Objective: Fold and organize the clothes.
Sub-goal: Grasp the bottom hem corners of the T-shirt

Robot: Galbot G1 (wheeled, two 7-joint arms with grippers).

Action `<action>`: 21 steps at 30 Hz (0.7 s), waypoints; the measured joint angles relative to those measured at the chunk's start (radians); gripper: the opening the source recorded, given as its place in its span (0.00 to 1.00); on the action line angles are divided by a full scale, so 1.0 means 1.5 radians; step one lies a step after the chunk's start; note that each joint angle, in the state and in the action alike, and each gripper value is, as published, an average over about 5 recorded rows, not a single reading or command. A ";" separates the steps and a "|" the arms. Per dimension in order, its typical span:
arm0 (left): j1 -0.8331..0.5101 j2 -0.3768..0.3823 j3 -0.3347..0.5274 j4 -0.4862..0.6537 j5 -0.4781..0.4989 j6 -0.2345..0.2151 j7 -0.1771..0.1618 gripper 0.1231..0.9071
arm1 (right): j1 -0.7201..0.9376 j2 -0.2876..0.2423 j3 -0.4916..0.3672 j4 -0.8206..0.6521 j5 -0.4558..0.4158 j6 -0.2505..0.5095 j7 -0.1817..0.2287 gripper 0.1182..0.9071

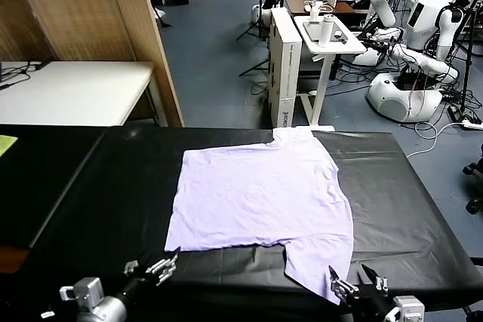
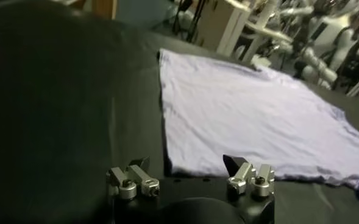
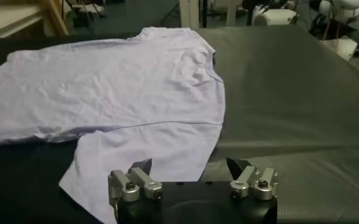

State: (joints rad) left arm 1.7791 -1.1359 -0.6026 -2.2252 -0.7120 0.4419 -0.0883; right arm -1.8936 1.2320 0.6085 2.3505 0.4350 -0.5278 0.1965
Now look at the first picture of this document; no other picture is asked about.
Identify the white table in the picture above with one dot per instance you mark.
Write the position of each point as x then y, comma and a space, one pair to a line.
75, 88

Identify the yellow-green cloth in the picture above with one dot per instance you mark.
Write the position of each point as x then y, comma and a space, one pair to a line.
5, 144

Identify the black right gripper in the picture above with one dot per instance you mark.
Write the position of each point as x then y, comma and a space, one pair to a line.
368, 305

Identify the white headphone stand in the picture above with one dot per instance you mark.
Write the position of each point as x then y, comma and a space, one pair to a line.
315, 7

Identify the white humanoid robot with base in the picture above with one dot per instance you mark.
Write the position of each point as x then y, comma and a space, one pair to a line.
426, 16

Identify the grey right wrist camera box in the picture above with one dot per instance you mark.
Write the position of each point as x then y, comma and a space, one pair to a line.
409, 308

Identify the small black device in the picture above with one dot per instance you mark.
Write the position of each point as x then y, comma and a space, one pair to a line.
340, 35

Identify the small white standing desk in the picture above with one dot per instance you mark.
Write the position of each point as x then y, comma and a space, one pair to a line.
339, 48

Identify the grey tablet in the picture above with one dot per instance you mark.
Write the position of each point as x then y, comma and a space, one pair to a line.
311, 31

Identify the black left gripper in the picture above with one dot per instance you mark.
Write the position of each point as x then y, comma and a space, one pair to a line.
136, 286

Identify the black side table mat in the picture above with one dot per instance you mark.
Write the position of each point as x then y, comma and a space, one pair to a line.
37, 186

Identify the tall black tripod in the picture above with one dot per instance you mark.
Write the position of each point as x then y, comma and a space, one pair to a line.
468, 54

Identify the white power strip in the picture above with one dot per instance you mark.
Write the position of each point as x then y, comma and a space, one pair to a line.
473, 124

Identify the black office chair base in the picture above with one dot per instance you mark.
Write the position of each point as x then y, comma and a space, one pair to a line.
476, 169

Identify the white humanoid robot raised arm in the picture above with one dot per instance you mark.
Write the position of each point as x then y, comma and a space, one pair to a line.
383, 5

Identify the white bottle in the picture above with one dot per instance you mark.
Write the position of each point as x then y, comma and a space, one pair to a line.
326, 31

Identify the tall white cardboard box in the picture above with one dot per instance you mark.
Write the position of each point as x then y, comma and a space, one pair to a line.
287, 73

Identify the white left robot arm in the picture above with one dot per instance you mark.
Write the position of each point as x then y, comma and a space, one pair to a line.
109, 308

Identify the black plastic table cover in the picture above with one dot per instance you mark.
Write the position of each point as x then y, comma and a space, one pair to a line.
385, 205

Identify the black tripod legs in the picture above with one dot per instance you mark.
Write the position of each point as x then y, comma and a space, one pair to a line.
256, 66

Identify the wooden table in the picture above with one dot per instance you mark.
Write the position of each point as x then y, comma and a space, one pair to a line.
83, 9

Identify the lavender t-shirt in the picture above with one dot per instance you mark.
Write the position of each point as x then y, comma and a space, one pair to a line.
256, 194

